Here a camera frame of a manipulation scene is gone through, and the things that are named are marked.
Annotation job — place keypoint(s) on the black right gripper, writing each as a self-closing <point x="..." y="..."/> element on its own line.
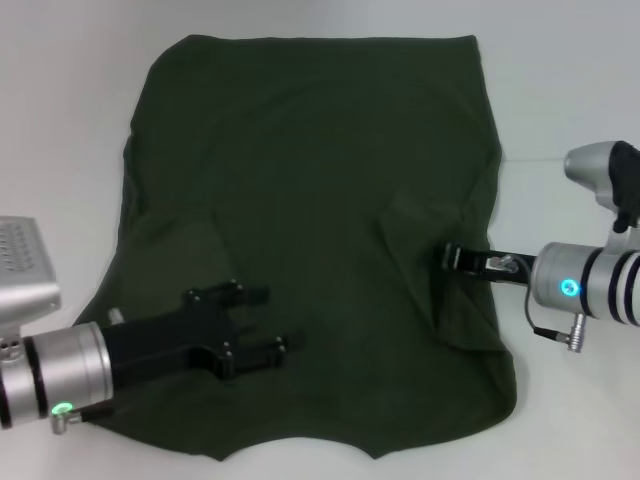
<point x="475" y="261"/>

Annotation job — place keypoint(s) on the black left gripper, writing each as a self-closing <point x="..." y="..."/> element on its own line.
<point x="155" y="345"/>

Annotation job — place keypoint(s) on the dark green shirt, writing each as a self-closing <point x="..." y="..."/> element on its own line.
<point x="325" y="175"/>

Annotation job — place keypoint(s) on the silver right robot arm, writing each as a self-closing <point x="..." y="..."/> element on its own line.
<point x="600" y="290"/>

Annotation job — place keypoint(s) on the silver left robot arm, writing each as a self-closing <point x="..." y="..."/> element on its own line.
<point x="65" y="365"/>

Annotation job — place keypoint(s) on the silver cylindrical connector plug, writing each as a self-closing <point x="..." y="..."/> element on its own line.
<point x="116" y="316"/>

